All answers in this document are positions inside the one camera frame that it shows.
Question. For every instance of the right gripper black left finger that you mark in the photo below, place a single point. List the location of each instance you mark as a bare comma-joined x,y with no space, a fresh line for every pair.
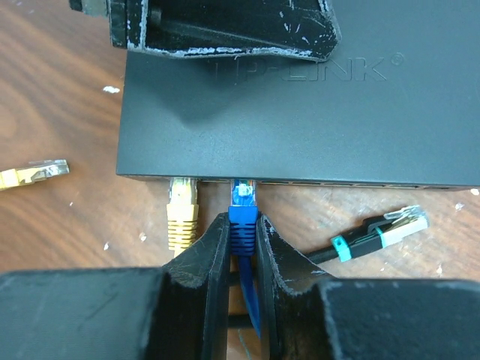
176,311

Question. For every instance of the black network switch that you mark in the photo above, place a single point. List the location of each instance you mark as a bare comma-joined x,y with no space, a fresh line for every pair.
397,104

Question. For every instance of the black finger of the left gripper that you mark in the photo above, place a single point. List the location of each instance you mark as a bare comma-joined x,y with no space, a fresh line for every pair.
193,29

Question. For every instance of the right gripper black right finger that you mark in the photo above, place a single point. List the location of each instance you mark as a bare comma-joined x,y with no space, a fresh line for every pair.
308,314

